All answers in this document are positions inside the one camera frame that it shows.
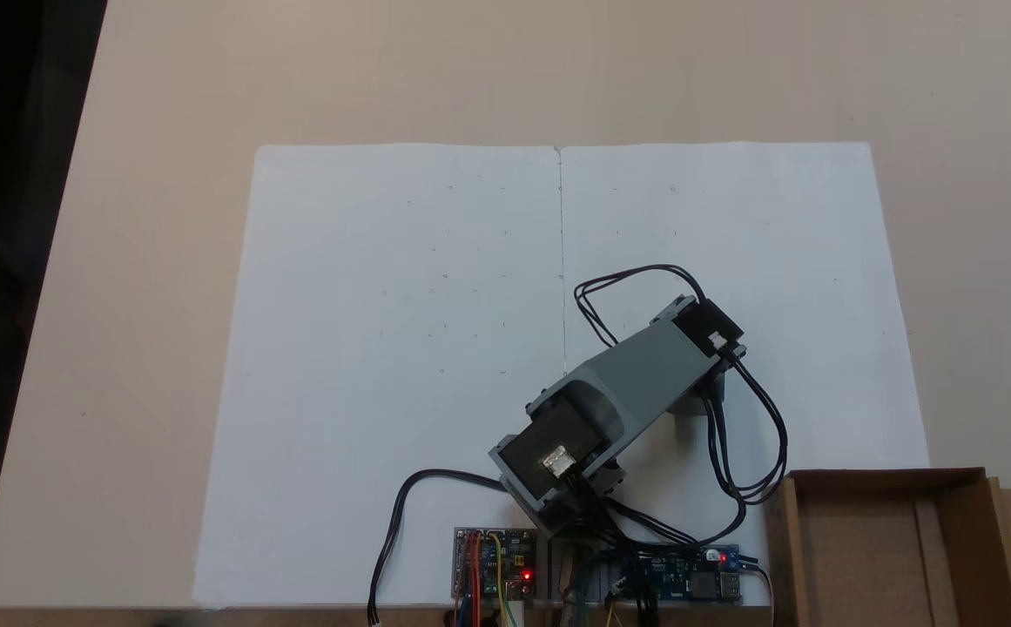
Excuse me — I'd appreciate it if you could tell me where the blue power circuit board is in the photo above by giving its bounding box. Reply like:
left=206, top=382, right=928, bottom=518
left=618, top=544, right=745, bottom=603

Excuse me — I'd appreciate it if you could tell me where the white paper sheet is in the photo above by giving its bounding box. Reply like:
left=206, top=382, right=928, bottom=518
left=193, top=144, right=567, bottom=609
left=557, top=142, right=931, bottom=607

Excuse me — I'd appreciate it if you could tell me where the brown cardboard box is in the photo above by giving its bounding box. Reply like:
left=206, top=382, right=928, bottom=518
left=766, top=468, right=1011, bottom=627

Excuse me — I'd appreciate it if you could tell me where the motor controller circuit board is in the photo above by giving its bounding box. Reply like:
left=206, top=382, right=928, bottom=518
left=453, top=527, right=538, bottom=603

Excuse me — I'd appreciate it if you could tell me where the black servo cable bundle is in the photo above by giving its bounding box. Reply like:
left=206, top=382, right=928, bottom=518
left=705, top=348, right=789, bottom=545

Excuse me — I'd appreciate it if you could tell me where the black servo cable loop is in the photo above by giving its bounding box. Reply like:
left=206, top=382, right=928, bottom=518
left=573, top=264, right=706, bottom=349

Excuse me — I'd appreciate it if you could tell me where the yellow jumper wire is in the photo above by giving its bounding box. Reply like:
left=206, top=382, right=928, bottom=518
left=489, top=533, right=520, bottom=627

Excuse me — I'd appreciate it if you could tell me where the red jumper wire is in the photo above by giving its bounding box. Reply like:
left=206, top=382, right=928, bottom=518
left=468, top=533, right=482, bottom=627

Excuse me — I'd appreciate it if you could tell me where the black table cable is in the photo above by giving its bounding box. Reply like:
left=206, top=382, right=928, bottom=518
left=368, top=470, right=510, bottom=626

